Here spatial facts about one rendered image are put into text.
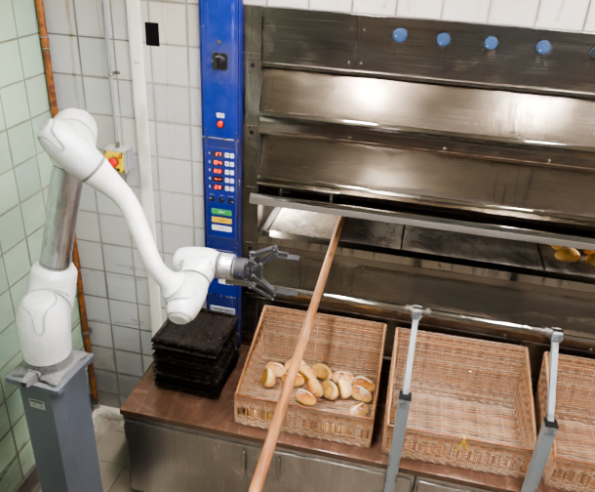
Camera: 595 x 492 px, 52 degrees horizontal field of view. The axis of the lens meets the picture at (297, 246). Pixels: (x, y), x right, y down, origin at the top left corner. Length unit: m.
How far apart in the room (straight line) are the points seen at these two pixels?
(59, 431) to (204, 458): 0.66
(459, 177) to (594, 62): 0.58
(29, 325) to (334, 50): 1.40
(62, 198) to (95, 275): 1.02
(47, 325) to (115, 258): 0.94
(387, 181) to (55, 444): 1.54
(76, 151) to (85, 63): 0.85
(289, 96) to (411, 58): 0.47
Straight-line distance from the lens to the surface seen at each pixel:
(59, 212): 2.12
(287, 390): 1.76
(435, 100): 2.32
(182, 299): 1.93
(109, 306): 3.12
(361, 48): 2.30
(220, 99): 2.42
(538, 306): 2.68
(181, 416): 2.60
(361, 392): 2.64
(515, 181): 2.42
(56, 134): 1.87
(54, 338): 2.11
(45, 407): 2.26
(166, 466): 2.81
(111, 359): 3.33
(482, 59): 2.30
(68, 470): 2.45
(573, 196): 2.46
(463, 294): 2.63
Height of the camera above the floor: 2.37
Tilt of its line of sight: 28 degrees down
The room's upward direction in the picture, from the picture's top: 3 degrees clockwise
